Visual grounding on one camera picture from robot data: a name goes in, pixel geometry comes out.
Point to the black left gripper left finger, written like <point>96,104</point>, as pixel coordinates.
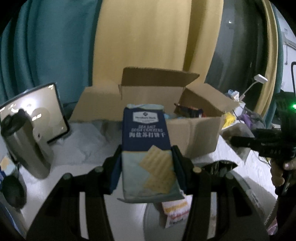
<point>58,217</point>

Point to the teal curtain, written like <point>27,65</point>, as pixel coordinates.
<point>47,41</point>

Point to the brown cardboard box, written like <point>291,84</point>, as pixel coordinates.
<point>172,89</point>

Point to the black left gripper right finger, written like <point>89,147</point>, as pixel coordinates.
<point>221,208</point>

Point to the yellow curtain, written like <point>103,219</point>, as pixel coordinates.
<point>176,35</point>

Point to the blue soda cracker pack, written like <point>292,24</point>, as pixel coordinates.
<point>147,161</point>

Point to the white striped snack packet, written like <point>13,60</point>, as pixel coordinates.
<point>177,211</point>

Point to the person's right hand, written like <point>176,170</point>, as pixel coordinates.
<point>277,172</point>

